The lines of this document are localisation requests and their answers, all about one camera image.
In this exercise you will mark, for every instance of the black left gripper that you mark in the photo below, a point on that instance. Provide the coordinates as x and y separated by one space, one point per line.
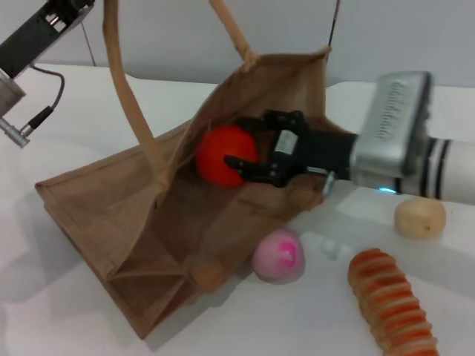
33 37

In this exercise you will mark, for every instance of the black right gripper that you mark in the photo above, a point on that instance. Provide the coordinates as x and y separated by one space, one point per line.
323 152

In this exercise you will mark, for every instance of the orange fruit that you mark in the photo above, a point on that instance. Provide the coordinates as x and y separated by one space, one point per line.
219 155

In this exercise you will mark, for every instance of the brown jute handbag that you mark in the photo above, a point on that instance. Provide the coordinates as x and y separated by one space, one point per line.
122 222

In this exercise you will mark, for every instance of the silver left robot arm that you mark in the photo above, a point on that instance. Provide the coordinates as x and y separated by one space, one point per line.
9 94

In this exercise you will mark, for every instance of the pale beige round bun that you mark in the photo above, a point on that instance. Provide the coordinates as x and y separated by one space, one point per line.
419 219

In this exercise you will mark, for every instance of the orange striped bread roll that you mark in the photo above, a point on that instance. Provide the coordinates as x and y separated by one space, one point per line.
389 300

